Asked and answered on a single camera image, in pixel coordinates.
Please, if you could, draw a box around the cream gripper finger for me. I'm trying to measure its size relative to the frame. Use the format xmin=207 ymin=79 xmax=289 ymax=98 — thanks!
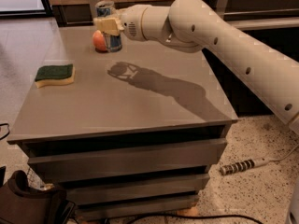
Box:
xmin=93 ymin=16 xmax=124 ymax=36

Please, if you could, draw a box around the blue silver redbull can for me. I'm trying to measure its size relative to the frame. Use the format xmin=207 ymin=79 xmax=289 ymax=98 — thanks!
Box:
xmin=95 ymin=0 xmax=122 ymax=52

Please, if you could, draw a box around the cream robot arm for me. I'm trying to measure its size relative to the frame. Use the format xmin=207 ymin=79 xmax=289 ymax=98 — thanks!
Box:
xmin=93 ymin=0 xmax=299 ymax=134

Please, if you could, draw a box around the green yellow sponge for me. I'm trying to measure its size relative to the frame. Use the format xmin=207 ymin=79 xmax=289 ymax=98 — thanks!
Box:
xmin=35 ymin=63 xmax=75 ymax=88

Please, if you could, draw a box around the red apple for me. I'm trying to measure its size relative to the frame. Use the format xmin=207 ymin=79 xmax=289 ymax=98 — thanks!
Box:
xmin=93 ymin=31 xmax=107 ymax=52

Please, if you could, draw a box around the grey drawer cabinet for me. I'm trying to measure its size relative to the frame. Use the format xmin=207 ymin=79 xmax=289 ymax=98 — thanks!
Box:
xmin=8 ymin=27 xmax=237 ymax=220

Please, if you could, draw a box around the dark brown bag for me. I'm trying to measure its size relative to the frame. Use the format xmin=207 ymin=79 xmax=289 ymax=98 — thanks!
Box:
xmin=0 ymin=171 xmax=75 ymax=224

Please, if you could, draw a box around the left metal wall bracket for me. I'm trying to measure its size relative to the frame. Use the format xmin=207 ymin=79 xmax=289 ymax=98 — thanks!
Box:
xmin=88 ymin=0 xmax=100 ymax=18

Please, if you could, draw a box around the black cable at left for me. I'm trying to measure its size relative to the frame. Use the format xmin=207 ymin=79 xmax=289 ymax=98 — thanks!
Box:
xmin=0 ymin=122 xmax=11 ymax=141

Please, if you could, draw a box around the black floor cable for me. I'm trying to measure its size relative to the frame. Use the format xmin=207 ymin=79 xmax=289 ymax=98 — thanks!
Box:
xmin=125 ymin=214 xmax=265 ymax=224

